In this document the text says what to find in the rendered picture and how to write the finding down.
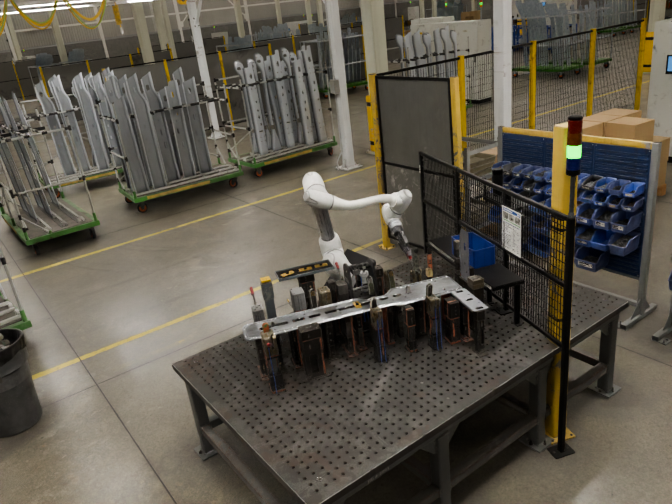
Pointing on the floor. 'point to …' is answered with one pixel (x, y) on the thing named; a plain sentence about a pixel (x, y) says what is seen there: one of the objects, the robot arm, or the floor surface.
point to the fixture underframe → (439, 461)
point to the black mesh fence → (510, 258)
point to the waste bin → (16, 385)
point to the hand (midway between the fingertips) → (408, 252)
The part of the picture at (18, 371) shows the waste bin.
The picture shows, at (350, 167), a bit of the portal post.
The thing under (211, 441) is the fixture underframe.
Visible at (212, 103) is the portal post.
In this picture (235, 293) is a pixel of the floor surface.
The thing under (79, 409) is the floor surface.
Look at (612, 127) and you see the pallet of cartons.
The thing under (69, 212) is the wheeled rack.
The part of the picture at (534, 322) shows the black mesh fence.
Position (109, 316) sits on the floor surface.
